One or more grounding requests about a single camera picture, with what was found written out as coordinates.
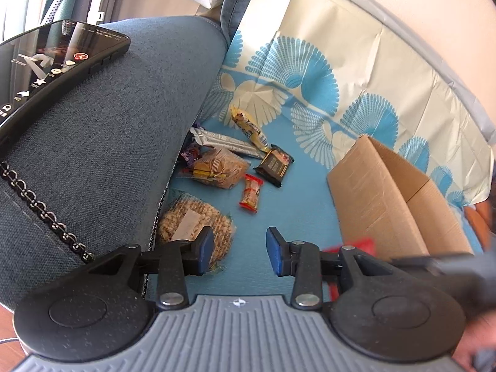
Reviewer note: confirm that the silver snack wrapper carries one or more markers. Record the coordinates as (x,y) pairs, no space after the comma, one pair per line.
(224,141)

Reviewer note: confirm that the clear bag of crackers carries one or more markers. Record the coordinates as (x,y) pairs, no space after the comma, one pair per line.
(221,166)

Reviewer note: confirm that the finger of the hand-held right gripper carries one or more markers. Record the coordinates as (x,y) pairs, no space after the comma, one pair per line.
(414,262)

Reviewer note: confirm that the round rice cracker bag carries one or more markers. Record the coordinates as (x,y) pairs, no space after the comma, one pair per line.
(219,221)

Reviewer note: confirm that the blue fan-print cloth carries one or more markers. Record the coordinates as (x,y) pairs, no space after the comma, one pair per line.
(310,209)

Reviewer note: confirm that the purple candy packet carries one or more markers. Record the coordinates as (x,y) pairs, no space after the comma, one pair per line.
(190,154)

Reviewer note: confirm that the black smartphone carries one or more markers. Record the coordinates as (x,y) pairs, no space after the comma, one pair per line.
(46,73)

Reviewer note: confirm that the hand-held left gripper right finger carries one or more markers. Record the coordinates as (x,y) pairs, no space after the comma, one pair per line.
(273,252)

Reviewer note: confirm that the cardboard box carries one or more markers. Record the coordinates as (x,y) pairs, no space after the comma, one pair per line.
(372,193)

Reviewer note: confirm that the small red white snack packet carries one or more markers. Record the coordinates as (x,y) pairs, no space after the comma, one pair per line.
(251,193)

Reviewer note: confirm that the black snack packet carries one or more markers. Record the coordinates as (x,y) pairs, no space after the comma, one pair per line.
(273,164)

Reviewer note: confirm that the person's right hand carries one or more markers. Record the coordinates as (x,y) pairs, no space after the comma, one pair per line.
(478,341)

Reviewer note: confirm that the orange cushion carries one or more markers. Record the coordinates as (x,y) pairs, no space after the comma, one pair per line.
(480,221)

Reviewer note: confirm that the yellow snack packet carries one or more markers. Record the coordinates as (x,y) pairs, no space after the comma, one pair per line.
(248,126)

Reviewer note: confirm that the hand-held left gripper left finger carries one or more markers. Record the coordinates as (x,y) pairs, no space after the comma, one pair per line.
(205,248)

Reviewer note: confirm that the grey curtain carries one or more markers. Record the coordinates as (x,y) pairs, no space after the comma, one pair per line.
(23,0)

